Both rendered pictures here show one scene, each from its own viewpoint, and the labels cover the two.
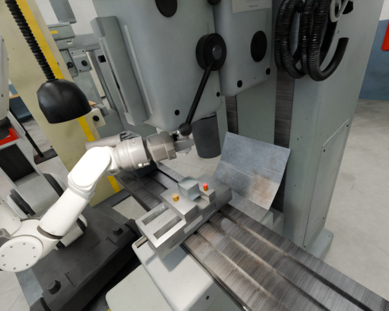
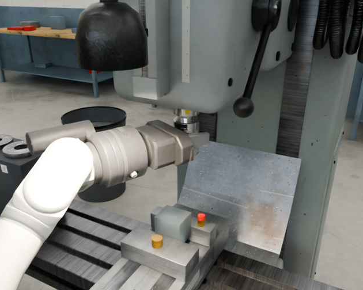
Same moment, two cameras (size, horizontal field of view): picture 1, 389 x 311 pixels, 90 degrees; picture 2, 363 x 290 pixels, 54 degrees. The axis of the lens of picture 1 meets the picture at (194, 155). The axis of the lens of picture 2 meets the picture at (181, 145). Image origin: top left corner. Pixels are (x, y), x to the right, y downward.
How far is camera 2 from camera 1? 31 cm
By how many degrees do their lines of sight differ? 25
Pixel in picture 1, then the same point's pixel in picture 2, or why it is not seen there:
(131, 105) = (159, 66)
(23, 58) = not seen: outside the picture
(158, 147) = (166, 142)
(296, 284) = not seen: outside the picture
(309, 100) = (330, 90)
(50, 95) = (123, 22)
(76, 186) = (37, 210)
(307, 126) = (325, 126)
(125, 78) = (161, 22)
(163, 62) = (233, 7)
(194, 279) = not seen: outside the picture
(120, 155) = (107, 155)
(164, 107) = (219, 72)
